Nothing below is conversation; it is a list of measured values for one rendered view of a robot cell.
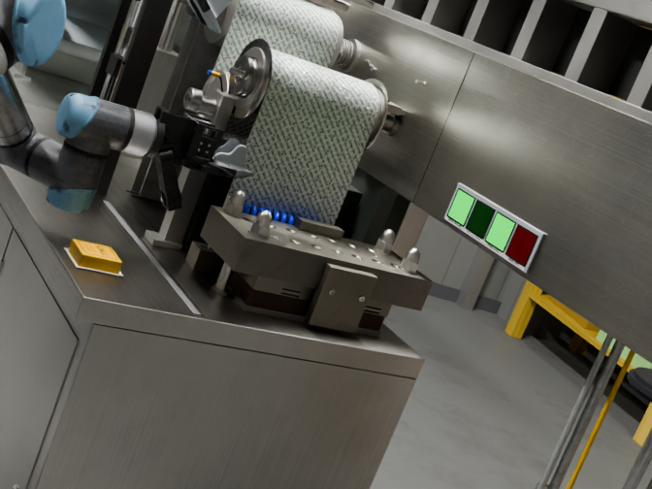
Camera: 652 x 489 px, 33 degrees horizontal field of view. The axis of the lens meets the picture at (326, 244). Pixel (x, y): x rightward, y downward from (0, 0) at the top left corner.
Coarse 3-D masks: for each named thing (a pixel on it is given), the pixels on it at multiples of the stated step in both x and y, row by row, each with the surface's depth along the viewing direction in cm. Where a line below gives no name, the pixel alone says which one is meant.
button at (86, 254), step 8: (72, 240) 179; (72, 248) 178; (80, 248) 175; (88, 248) 177; (96, 248) 178; (104, 248) 180; (112, 248) 182; (80, 256) 174; (88, 256) 174; (96, 256) 175; (104, 256) 176; (112, 256) 178; (80, 264) 174; (88, 264) 174; (96, 264) 175; (104, 264) 176; (112, 264) 176; (120, 264) 177; (112, 272) 177
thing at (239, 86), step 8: (248, 56) 194; (240, 64) 196; (248, 64) 193; (256, 64) 193; (248, 72) 192; (256, 72) 193; (232, 80) 197; (240, 80) 195; (248, 80) 192; (256, 80) 193; (232, 88) 196; (240, 88) 194; (248, 88) 193; (240, 96) 195
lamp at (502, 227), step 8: (496, 216) 182; (504, 216) 181; (496, 224) 182; (504, 224) 180; (512, 224) 178; (496, 232) 181; (504, 232) 180; (488, 240) 183; (496, 240) 181; (504, 240) 179
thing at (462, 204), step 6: (462, 192) 191; (456, 198) 192; (462, 198) 191; (468, 198) 189; (456, 204) 192; (462, 204) 190; (468, 204) 189; (450, 210) 193; (456, 210) 191; (462, 210) 190; (468, 210) 189; (450, 216) 192; (456, 216) 191; (462, 216) 190; (462, 222) 189
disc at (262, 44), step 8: (256, 40) 197; (264, 40) 194; (248, 48) 199; (264, 48) 193; (240, 56) 201; (264, 80) 191; (264, 88) 190; (256, 96) 192; (256, 104) 192; (232, 112) 199; (240, 112) 196; (248, 112) 193
